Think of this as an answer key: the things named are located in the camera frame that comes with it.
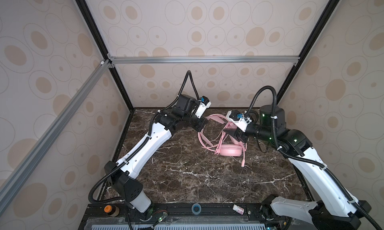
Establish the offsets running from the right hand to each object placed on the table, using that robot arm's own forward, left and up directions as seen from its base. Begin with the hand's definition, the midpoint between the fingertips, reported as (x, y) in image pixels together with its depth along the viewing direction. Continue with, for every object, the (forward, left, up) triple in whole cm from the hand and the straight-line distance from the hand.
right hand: (230, 121), depth 64 cm
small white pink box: (-27, -5, -34) cm, 44 cm away
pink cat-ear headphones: (-10, 0, -4) cm, 11 cm away
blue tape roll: (-27, +15, -36) cm, 47 cm away
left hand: (+4, +8, -3) cm, 9 cm away
